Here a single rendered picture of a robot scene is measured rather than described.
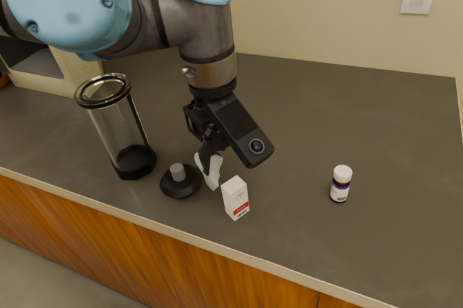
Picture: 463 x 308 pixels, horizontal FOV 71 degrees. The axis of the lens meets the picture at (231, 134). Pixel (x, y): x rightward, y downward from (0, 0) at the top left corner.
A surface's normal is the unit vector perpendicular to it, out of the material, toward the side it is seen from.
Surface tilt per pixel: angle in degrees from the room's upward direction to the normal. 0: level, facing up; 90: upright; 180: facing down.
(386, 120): 0
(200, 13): 88
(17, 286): 0
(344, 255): 0
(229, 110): 31
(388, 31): 90
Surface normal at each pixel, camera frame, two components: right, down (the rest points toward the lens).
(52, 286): -0.11, -0.74
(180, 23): 0.18, 0.58
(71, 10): 0.11, 0.21
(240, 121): 0.18, -0.36
